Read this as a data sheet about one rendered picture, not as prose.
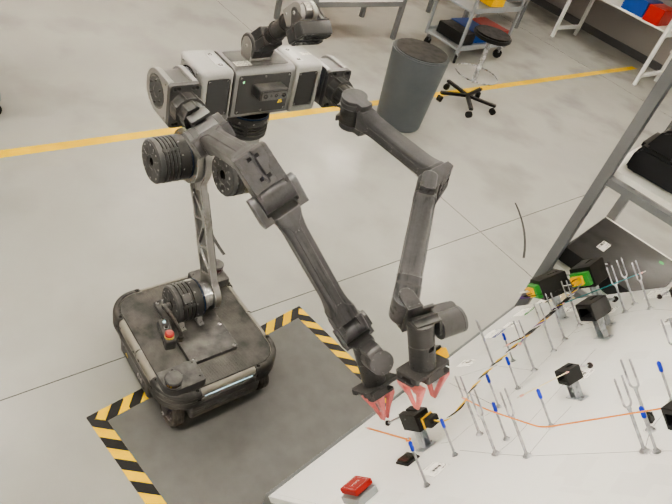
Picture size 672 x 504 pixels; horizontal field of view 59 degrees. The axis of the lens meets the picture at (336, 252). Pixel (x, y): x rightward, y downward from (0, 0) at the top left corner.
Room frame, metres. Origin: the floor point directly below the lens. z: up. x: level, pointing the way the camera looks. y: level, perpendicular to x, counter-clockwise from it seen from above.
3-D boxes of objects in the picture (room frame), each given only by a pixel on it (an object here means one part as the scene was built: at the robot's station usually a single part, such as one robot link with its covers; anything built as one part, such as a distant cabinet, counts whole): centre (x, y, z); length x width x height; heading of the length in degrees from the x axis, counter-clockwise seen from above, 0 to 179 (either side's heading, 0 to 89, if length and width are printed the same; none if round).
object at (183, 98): (1.32, 0.47, 1.45); 0.09 x 0.08 x 0.12; 138
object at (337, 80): (1.69, 0.13, 1.45); 0.09 x 0.08 x 0.12; 138
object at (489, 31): (5.35, -0.71, 0.34); 0.58 x 0.55 x 0.69; 99
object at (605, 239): (1.83, -0.98, 1.09); 0.35 x 0.33 x 0.07; 146
